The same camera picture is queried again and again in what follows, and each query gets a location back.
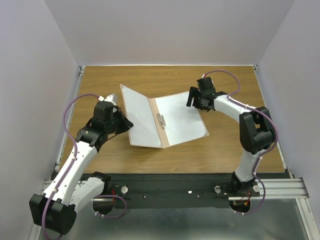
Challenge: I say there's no aluminium frame rail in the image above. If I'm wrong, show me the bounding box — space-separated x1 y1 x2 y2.
262 178 310 200

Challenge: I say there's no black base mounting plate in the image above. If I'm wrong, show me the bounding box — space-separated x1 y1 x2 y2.
102 173 260 210

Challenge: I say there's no white paper sheet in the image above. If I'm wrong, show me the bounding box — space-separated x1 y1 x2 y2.
120 85 162 148
155 91 209 147

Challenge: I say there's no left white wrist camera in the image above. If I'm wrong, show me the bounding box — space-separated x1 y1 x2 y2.
98 93 118 105

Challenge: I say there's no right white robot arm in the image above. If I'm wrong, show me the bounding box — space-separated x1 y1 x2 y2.
186 77 278 196

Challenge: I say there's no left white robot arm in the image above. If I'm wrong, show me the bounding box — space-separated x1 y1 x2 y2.
29 100 133 235

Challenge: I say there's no tan paper folder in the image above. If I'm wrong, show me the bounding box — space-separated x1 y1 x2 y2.
119 83 210 150

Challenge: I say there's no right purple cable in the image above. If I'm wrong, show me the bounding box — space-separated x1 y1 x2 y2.
203 70 280 216

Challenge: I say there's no metal folder clip mechanism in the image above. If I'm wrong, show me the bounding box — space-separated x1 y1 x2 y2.
157 113 166 130

